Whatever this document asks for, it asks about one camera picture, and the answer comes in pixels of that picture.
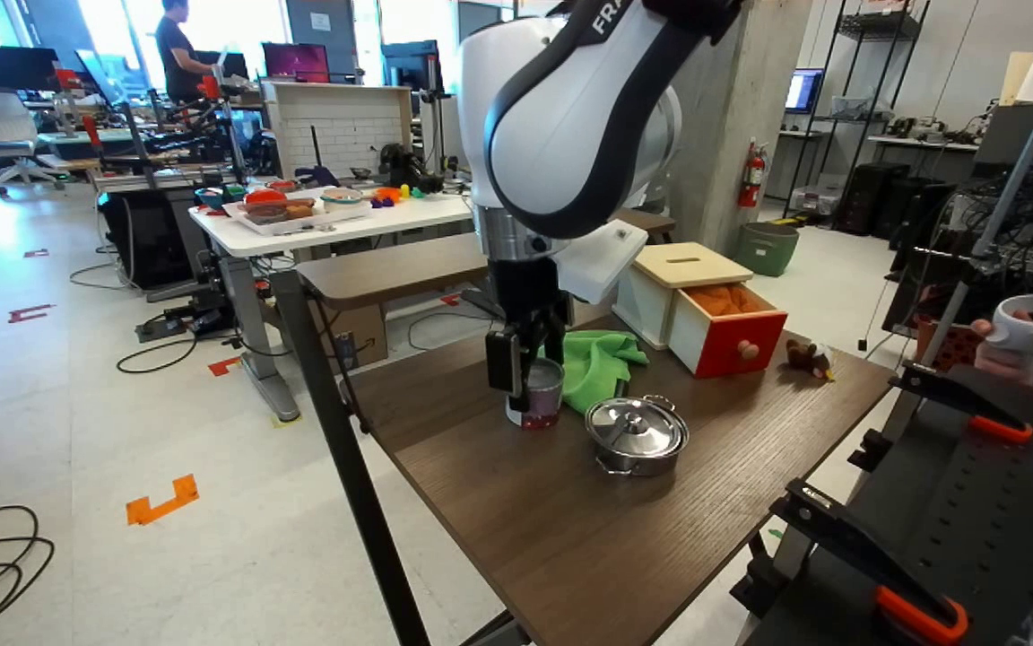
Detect orange cloth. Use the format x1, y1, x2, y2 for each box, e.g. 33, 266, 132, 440
689, 283, 771, 321

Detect red mesh crate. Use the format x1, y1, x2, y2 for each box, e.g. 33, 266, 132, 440
914, 316, 988, 375

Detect black metal shelving rack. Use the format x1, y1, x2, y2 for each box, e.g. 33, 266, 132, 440
817, 0, 940, 237

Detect green towel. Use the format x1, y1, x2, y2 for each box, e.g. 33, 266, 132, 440
561, 326, 652, 419

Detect small brown white toy figure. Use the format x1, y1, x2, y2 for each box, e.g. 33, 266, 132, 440
781, 335, 835, 385

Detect red-fronted wooden drawer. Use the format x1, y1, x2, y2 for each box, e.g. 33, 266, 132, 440
666, 281, 792, 385

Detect black floor cable loop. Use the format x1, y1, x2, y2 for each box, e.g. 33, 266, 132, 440
0, 504, 60, 646

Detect person in dark shirt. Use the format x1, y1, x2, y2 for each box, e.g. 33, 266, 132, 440
155, 0, 221, 96

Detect black monitor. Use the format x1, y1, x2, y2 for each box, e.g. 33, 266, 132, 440
0, 44, 60, 94

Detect black cabinet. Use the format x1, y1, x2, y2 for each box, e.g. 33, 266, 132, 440
98, 187, 199, 292

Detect green bin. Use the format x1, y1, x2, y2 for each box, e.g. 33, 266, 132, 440
727, 217, 804, 281

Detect monitor with pink screen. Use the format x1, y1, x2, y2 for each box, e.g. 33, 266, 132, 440
257, 39, 334, 88

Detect white perforated panel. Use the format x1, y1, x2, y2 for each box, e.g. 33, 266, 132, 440
267, 80, 415, 182

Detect cream wooden box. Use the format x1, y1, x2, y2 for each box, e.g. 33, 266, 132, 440
615, 239, 758, 353

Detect steel pot with lid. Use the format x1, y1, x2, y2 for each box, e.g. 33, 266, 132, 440
581, 390, 693, 482

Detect small colourful toys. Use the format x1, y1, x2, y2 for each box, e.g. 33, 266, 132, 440
365, 180, 447, 210

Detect brown wooden side table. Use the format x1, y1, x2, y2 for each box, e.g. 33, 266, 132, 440
268, 229, 496, 425

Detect red fire extinguisher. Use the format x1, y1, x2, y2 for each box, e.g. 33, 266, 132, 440
740, 140, 771, 212

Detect white desk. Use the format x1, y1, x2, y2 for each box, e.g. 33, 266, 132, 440
187, 182, 479, 425

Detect silver tin can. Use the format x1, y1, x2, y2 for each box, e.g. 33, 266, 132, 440
504, 354, 566, 431

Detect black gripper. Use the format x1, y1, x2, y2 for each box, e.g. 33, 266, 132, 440
482, 256, 574, 415

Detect black metal table leg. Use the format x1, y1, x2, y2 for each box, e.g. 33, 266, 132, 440
268, 271, 433, 646

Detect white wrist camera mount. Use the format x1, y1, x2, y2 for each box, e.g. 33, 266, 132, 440
554, 217, 652, 308

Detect black clamp with orange handle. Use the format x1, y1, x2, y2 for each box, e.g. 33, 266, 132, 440
765, 478, 976, 646
889, 359, 1033, 448

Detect black perforated mounting board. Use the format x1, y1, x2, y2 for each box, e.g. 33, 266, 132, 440
742, 370, 1033, 646

